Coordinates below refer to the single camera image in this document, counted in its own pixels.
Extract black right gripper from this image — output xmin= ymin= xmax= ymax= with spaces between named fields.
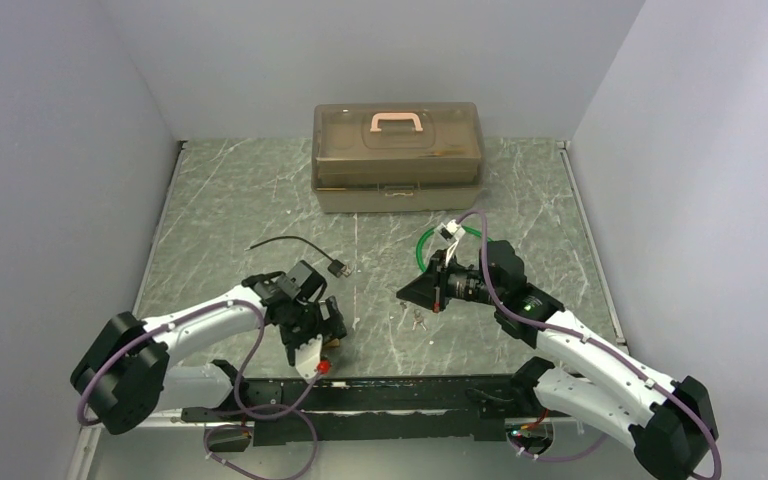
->
xmin=397 ymin=248 xmax=503 ymax=313

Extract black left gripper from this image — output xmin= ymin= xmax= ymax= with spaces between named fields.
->
xmin=281 ymin=296 xmax=346 ymax=361

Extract brass padlock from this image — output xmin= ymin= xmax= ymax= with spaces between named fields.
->
xmin=323 ymin=338 xmax=341 ymax=350

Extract black cable lock loop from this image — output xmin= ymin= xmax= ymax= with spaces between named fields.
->
xmin=247 ymin=235 xmax=353 ymax=278

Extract green cable lock loop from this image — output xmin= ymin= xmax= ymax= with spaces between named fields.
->
xmin=415 ymin=226 xmax=482 ymax=272

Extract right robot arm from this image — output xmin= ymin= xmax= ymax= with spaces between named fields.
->
xmin=396 ymin=241 xmax=718 ymax=479

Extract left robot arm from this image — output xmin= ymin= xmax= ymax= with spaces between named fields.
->
xmin=70 ymin=260 xmax=347 ymax=435

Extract small silver key pair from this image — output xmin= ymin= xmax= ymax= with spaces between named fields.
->
xmin=411 ymin=310 xmax=428 ymax=331

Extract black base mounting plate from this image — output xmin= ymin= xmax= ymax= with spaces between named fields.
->
xmin=182 ymin=374 xmax=556 ymax=447

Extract translucent brown plastic toolbox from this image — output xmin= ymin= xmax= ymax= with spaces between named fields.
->
xmin=311 ymin=102 xmax=486 ymax=213

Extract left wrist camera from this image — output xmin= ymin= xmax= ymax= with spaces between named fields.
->
xmin=293 ymin=334 xmax=331 ymax=384

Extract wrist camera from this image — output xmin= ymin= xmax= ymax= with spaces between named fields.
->
xmin=293 ymin=334 xmax=331 ymax=384
xmin=435 ymin=220 xmax=466 ymax=266

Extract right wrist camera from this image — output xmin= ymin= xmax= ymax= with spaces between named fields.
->
xmin=435 ymin=220 xmax=466 ymax=266

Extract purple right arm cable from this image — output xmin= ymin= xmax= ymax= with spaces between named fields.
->
xmin=456 ymin=209 xmax=723 ymax=480

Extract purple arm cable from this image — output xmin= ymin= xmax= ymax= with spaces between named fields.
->
xmin=76 ymin=299 xmax=332 ymax=480
xmin=456 ymin=209 xmax=723 ymax=480

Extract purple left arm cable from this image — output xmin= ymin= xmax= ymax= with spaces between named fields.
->
xmin=76 ymin=299 xmax=332 ymax=480

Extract aluminium extrusion rail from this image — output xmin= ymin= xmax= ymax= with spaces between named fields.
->
xmin=92 ymin=410 xmax=188 ymax=433

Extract pink toolbox handle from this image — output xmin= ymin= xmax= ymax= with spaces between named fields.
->
xmin=369 ymin=111 xmax=424 ymax=134

